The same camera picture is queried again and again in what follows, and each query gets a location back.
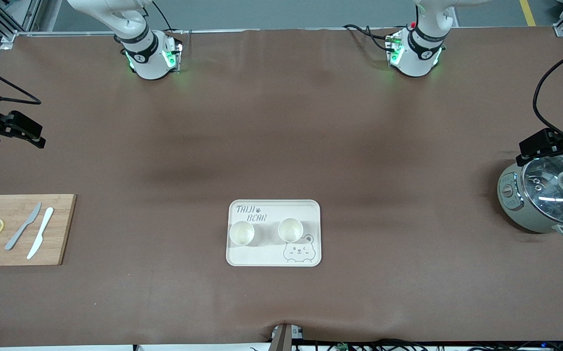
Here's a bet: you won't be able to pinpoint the white IKEA cup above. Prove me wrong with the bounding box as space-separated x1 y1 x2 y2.
229 220 255 246
278 217 304 243

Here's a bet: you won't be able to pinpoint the glass pot lid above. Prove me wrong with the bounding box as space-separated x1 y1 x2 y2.
523 154 563 226

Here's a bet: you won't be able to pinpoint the grey-green electric pot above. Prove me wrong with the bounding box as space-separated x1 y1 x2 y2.
497 158 563 239

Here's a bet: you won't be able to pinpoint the grey plastic knife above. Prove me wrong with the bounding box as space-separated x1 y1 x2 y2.
5 202 42 251

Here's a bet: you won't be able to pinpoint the wooden cutting board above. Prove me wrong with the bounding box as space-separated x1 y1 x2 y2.
0 194 77 267

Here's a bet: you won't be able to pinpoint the white plastic knife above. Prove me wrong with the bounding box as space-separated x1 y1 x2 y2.
27 207 55 260

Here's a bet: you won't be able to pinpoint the brown table cover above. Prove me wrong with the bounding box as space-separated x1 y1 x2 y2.
0 27 563 348

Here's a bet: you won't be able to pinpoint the cream bear print tray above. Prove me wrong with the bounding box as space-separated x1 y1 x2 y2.
226 199 322 267

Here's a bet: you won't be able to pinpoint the black right base cable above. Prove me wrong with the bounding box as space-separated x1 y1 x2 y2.
152 0 192 47

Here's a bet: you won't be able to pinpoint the black left base cables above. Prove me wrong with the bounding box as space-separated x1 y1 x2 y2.
343 23 395 52

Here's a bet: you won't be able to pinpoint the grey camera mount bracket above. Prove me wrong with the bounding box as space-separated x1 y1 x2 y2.
268 323 305 351

